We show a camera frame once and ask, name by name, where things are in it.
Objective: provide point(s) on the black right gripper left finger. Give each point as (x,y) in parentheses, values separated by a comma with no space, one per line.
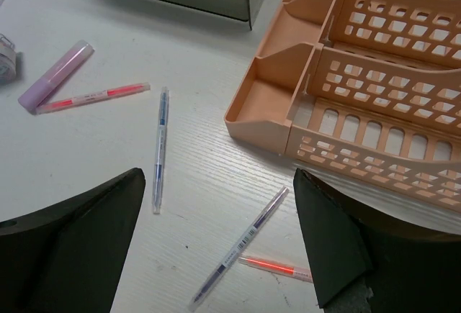
(69,257)

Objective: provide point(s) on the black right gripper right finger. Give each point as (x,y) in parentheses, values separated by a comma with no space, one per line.
(363,260)

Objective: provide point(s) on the red pen near organizer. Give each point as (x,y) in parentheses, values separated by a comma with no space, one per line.
(302,274)

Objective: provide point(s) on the red clear pen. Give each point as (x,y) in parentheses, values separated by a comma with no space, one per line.
(93,98)

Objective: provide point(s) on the purple highlighter marker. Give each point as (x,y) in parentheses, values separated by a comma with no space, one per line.
(55,75)

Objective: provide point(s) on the orange plastic file organizer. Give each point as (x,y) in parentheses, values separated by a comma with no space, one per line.
(369,89)

